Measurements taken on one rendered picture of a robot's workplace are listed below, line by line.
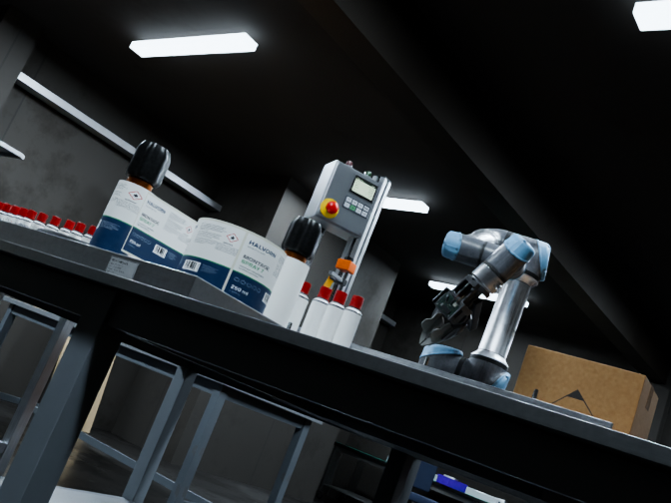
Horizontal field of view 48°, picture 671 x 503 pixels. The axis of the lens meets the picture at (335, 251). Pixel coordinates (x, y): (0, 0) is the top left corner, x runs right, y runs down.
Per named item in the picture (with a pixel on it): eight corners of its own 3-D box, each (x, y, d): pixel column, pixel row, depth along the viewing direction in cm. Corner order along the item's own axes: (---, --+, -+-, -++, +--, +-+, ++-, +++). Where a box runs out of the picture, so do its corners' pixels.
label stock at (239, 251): (273, 327, 161) (298, 265, 164) (239, 302, 143) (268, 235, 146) (196, 300, 168) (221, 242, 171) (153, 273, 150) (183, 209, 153)
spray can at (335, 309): (303, 356, 202) (331, 286, 207) (312, 361, 206) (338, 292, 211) (319, 361, 199) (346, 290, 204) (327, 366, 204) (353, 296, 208)
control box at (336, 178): (302, 219, 230) (325, 164, 234) (348, 242, 236) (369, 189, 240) (315, 215, 221) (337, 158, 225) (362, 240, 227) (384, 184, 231)
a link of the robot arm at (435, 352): (412, 383, 232) (428, 342, 235) (454, 399, 228) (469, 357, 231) (407, 377, 221) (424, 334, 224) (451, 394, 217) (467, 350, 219)
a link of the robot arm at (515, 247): (537, 256, 189) (537, 251, 181) (505, 286, 190) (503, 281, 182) (515, 235, 191) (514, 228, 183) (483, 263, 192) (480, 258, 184)
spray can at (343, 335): (319, 362, 200) (346, 291, 204) (329, 367, 204) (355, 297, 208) (335, 367, 197) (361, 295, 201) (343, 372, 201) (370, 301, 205)
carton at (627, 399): (495, 442, 192) (527, 343, 198) (521, 457, 211) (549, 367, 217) (615, 484, 175) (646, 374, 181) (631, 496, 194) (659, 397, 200)
